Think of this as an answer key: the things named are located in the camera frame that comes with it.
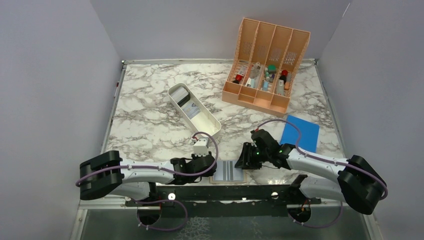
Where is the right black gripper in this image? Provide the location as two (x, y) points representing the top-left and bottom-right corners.
(234, 141), (270, 170)

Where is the white oblong plastic tray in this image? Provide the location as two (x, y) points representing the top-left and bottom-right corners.
(167, 83), (222, 139)

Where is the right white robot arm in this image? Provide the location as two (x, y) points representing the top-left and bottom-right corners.
(235, 129), (387, 215)

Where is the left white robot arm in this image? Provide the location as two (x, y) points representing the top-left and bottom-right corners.
(76, 150), (217, 206)

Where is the stack of cards in tray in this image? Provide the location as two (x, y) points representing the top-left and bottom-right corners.
(170, 86), (201, 119)

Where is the blue flat board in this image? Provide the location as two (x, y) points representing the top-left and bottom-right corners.
(280, 114), (321, 154)

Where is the red capped black bottle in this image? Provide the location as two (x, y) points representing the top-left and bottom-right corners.
(232, 74), (244, 84)

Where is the orange marker pen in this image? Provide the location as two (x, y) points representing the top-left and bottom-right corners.
(284, 73), (292, 91)

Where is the red capped bottle right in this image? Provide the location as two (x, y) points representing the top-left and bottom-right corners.
(279, 70), (289, 84)

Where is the green capped bottle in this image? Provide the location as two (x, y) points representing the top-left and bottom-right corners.
(267, 64), (277, 75)

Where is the peach plastic desk organizer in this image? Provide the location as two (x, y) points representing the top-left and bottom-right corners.
(222, 18), (311, 117)

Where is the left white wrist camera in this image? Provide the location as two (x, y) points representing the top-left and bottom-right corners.
(193, 138), (209, 157)

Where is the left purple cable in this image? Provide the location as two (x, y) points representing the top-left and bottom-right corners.
(75, 131), (220, 232)

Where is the purple cable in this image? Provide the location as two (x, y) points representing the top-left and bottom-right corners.
(75, 131), (220, 232)
(251, 119), (389, 229)

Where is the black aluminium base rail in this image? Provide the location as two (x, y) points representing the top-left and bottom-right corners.
(125, 184), (322, 222)

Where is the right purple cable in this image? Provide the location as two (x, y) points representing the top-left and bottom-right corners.
(251, 119), (389, 229)

